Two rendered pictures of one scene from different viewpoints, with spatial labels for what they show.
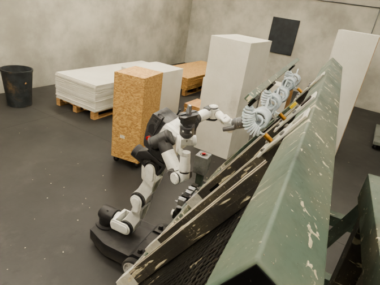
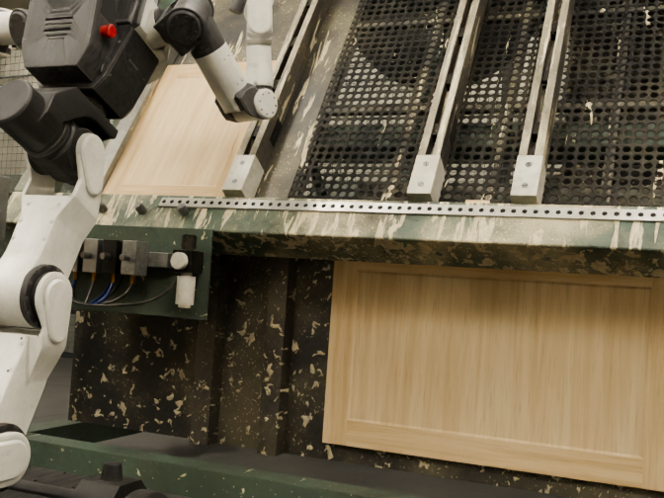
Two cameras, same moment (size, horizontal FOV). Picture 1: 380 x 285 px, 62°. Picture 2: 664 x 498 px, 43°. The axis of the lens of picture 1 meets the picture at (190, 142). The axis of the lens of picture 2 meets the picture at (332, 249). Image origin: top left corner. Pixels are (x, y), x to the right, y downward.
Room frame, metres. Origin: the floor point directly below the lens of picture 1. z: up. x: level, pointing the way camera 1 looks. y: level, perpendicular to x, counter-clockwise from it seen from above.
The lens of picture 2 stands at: (1.48, 2.22, 0.68)
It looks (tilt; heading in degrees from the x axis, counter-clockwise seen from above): 2 degrees up; 271
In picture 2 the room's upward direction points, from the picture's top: 4 degrees clockwise
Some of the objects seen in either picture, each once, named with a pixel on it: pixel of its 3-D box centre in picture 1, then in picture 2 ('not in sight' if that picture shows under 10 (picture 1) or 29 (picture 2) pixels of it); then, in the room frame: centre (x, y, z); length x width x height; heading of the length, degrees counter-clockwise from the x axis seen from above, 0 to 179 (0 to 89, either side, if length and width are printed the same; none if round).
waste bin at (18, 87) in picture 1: (18, 86); not in sight; (5.32, 3.18, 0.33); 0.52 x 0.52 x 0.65
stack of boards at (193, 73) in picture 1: (194, 76); not in sight; (8.70, 0.16, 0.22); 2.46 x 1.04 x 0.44; 152
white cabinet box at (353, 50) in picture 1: (338, 94); not in sight; (5.43, -2.41, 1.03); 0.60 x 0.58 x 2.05; 152
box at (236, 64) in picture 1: (232, 95); not in sight; (4.89, -0.54, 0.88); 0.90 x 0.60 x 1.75; 152
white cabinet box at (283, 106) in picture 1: (275, 99); not in sight; (7.01, -1.77, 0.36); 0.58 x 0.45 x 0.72; 62
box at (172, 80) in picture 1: (151, 93); not in sight; (5.67, 0.85, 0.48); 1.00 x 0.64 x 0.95; 152
